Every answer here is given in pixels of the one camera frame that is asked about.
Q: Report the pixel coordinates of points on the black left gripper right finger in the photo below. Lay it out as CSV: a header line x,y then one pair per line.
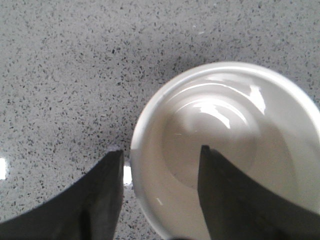
x,y
236,207

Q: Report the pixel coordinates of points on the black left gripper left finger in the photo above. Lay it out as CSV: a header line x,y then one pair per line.
x,y
87,210

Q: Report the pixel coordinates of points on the white smiley mug black handle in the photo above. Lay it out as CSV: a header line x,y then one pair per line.
x,y
258,119

